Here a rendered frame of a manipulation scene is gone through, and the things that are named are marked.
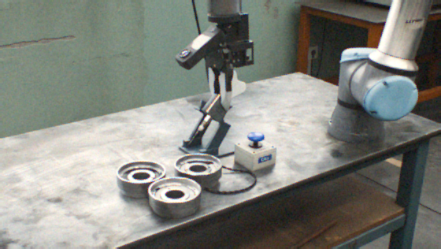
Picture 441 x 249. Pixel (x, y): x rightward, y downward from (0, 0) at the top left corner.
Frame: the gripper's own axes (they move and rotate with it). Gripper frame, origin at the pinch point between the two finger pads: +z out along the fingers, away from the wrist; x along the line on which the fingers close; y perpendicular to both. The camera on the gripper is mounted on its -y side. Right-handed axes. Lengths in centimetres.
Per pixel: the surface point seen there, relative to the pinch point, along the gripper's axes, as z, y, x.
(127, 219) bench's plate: 14.5, -28.8, -11.6
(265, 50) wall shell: 43, 135, 172
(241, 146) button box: 10.8, 4.2, -1.9
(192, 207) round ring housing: 13.1, -17.3, -17.1
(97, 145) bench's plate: 13.0, -21.7, 24.3
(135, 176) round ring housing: 12.1, -21.8, 0.4
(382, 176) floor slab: 97, 149, 87
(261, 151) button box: 11.2, 6.6, -6.7
